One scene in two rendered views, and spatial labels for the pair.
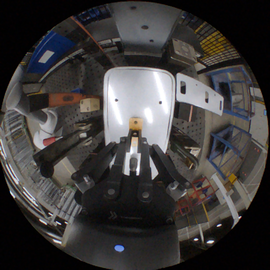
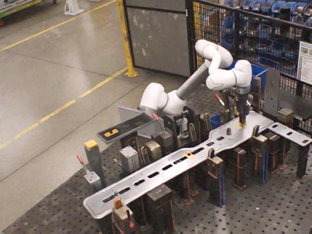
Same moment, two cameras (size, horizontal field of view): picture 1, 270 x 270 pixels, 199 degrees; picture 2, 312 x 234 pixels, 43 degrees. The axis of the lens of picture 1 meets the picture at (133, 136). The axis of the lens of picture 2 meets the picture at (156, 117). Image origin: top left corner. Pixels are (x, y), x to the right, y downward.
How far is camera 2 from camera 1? 2.64 m
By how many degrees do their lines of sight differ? 70
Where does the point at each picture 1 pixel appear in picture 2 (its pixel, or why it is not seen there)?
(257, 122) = not seen: outside the picture
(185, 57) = (281, 113)
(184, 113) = (269, 135)
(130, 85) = (254, 117)
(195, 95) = (280, 130)
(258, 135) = not seen: outside the picture
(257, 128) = not seen: outside the picture
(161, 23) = (275, 98)
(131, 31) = (268, 99)
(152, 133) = (247, 130)
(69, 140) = (227, 103)
